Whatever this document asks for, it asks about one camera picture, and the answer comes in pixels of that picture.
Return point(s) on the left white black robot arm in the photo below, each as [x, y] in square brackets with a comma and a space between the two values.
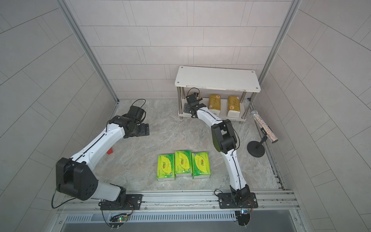
[74, 176]

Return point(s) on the left circuit board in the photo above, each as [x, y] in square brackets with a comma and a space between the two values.
[117, 221]

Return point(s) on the green tissue pack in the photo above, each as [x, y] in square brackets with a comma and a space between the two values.
[183, 163]
[166, 167]
[200, 165]

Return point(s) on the aluminium rail frame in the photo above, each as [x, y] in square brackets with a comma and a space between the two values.
[207, 200]

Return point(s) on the circuit board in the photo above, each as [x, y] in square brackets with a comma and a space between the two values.
[117, 221]
[243, 219]

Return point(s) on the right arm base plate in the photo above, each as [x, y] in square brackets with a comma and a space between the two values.
[226, 201]

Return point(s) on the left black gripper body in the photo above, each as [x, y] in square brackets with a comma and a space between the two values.
[136, 131]

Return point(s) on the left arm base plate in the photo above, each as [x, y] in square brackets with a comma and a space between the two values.
[133, 202]

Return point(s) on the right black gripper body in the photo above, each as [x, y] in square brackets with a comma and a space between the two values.
[191, 108]

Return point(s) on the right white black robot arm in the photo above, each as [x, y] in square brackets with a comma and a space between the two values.
[225, 142]

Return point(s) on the white two-tier shelf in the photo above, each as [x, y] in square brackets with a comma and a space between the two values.
[216, 80]

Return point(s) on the right circuit board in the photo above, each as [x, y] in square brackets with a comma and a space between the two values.
[243, 219]

